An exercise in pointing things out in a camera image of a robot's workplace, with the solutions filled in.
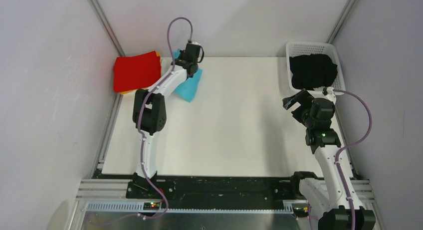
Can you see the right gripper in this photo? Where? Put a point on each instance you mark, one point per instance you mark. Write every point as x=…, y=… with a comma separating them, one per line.
x=303, y=98

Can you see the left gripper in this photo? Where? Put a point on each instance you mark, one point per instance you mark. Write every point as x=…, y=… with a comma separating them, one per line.
x=181, y=52

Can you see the cyan t-shirt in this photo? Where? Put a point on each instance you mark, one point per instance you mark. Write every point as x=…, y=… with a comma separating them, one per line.
x=187, y=89

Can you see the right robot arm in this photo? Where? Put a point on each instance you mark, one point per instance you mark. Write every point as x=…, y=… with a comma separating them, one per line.
x=333, y=200

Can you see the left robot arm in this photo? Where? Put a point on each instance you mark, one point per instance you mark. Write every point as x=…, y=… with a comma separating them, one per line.
x=149, y=110

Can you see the folded orange t-shirt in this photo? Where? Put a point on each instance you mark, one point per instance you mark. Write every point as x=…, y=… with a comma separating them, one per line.
x=125, y=92

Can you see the black t-shirt in basket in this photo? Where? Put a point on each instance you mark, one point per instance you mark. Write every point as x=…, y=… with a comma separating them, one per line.
x=312, y=71

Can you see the folded red t-shirt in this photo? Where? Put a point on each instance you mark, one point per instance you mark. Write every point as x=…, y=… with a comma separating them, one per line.
x=137, y=71

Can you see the white plastic basket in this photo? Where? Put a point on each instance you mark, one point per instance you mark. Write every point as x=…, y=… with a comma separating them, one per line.
x=296, y=48

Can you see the right controller board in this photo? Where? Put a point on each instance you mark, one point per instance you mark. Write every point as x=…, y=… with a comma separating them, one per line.
x=301, y=212

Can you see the controller board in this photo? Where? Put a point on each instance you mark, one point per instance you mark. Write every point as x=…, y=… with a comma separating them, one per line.
x=301, y=212
x=151, y=206

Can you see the left controller board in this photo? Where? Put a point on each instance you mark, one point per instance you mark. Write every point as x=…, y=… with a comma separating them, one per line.
x=151, y=206

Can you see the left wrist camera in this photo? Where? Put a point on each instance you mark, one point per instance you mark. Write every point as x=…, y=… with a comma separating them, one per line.
x=194, y=43

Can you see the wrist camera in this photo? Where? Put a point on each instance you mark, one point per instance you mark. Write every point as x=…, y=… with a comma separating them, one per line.
x=329, y=94
x=194, y=43

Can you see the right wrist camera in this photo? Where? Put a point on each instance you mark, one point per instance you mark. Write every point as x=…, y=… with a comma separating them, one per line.
x=329, y=94

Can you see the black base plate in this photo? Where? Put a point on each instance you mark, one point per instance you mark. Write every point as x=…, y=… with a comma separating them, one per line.
x=217, y=193

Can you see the aluminium frame rail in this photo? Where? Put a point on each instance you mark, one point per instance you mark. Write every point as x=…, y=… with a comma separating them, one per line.
x=102, y=204

